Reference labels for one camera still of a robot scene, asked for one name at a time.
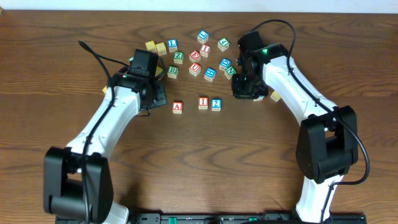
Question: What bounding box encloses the red A block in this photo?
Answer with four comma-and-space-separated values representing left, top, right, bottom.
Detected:
172, 101, 183, 114

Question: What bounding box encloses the blue 2 block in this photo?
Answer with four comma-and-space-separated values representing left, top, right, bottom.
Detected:
211, 99, 222, 111

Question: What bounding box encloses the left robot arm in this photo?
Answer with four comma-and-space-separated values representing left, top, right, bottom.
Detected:
43, 49, 167, 223

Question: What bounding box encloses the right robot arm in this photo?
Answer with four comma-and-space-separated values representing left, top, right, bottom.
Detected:
231, 31, 358, 223

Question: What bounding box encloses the blue T block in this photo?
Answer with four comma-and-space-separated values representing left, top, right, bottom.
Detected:
253, 96, 264, 101

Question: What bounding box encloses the green N block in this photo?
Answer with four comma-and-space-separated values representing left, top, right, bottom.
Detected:
224, 65, 237, 80

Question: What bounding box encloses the yellow block centre left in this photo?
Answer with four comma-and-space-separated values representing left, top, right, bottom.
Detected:
155, 66, 164, 79

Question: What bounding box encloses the blue D block middle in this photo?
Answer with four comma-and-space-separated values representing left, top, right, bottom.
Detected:
219, 58, 231, 71

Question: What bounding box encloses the yellow block far right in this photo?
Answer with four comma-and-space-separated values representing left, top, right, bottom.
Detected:
270, 91, 281, 102

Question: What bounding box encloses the green R block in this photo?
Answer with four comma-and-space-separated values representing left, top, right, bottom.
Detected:
167, 65, 178, 79

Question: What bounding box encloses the blue H block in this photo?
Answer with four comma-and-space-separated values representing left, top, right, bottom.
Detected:
204, 67, 216, 82

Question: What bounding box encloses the red U block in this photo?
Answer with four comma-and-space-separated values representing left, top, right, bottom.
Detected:
188, 62, 201, 77

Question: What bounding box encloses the green 4 block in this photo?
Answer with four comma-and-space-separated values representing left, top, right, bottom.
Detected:
218, 37, 229, 52

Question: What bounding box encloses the yellow block top left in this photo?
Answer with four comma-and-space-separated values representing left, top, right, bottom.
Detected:
145, 40, 157, 54

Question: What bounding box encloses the red E block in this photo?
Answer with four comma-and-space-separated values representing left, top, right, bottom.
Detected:
189, 50, 201, 63

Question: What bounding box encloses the blue L block left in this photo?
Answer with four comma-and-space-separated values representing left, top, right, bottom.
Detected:
167, 39, 178, 52

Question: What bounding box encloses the blue l block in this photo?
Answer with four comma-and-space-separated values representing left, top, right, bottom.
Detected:
197, 30, 209, 44
167, 39, 178, 52

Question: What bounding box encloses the blue L block top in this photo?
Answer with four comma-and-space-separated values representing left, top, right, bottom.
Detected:
197, 30, 209, 44

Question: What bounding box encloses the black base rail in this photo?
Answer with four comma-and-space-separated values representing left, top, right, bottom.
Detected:
127, 212, 367, 224

